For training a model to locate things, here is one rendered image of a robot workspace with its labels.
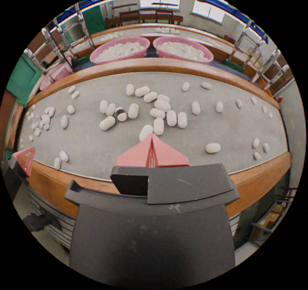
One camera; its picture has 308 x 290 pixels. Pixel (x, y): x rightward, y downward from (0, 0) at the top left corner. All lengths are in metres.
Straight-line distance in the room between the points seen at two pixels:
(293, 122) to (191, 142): 4.28
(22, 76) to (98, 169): 0.92
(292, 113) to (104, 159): 4.49
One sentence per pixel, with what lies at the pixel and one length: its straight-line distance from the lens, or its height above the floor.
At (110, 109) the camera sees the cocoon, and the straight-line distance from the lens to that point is 0.23.
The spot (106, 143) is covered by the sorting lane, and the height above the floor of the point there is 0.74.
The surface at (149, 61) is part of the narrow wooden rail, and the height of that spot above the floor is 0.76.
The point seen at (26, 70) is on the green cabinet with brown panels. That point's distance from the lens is 1.02.
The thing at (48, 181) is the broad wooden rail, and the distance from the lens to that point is 0.35.
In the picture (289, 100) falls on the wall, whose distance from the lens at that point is 4.46.
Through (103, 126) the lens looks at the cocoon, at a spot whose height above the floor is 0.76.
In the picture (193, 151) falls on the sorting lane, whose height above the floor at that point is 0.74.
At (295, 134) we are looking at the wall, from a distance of 4.38.
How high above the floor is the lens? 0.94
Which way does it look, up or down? 75 degrees down
